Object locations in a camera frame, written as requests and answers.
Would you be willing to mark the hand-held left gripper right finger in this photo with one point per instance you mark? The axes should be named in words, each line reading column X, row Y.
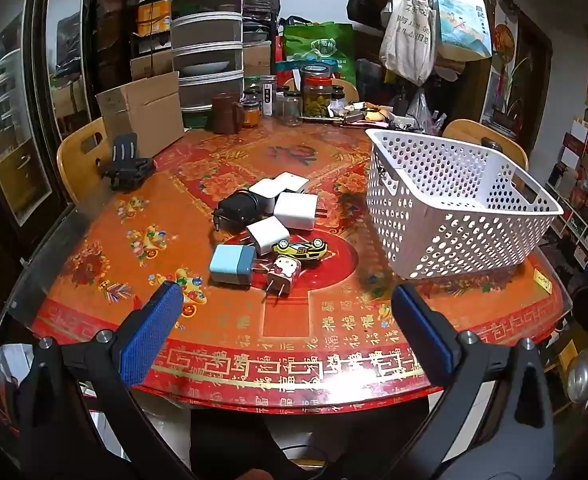
column 423, row 330

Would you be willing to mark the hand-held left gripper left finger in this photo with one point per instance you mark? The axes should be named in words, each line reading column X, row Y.
column 151, row 332

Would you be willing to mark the white perforated plastic basket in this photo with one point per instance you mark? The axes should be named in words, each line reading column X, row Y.
column 423, row 230

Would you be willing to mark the light blue charger plug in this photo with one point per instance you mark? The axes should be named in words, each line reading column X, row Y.
column 229, row 265

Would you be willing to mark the pink cartoon cat charger plug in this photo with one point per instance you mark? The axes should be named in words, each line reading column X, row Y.
column 284, row 272

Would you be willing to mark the yellow toy car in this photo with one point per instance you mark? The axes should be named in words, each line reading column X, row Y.
column 299, row 250

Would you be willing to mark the black charger adapter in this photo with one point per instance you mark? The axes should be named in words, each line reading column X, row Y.
column 236, row 210

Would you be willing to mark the white charger plug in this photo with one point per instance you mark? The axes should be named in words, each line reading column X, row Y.
column 268, row 235
column 265, row 196
column 296, row 211
column 290, row 182

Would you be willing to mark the small yellow sticker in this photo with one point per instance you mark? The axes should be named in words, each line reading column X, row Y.
column 542, row 280

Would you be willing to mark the steel pot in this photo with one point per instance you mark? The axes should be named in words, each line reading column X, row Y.
column 581, row 377

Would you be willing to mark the black folding phone stand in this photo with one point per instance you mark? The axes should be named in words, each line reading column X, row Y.
column 124, row 160

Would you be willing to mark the red printed tablecloth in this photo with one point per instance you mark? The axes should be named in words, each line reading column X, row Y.
column 294, row 165

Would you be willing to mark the green plastic basket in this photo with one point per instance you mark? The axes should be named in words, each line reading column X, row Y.
column 196, row 119

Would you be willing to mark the clear plastic bag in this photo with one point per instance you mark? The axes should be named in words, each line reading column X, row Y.
column 418, row 110

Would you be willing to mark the brown cardboard box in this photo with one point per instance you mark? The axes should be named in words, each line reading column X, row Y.
column 144, row 110

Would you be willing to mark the pile of small desk clutter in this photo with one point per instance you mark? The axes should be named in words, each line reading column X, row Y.
column 373, row 112

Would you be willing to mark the shelf of boxed goods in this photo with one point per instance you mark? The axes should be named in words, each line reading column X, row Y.
column 583, row 170

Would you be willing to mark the brown ceramic mug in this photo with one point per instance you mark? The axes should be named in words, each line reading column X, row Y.
column 224, row 112

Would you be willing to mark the jar with orange contents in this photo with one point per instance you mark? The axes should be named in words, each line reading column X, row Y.
column 252, row 115

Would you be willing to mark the small dark lid jar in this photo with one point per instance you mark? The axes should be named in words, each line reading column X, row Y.
column 339, row 97

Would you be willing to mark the red lid pickle jar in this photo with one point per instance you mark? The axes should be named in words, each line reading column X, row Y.
column 317, row 97

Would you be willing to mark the empty clear glass jar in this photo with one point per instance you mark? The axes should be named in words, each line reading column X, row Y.
column 292, row 109

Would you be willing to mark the mirrored cabinet door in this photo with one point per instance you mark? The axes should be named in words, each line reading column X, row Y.
column 19, row 110

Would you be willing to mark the white box with black label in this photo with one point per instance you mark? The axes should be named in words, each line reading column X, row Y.
column 269, row 100

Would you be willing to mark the beige canvas tote bag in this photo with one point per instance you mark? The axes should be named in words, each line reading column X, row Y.
column 406, row 40

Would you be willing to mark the grey stacked storage drawers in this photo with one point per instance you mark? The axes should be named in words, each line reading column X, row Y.
column 206, row 35

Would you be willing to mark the green shopping bag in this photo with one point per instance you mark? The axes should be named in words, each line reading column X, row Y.
column 319, row 42

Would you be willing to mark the blue printed tote bag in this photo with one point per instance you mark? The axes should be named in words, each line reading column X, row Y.
column 461, row 25

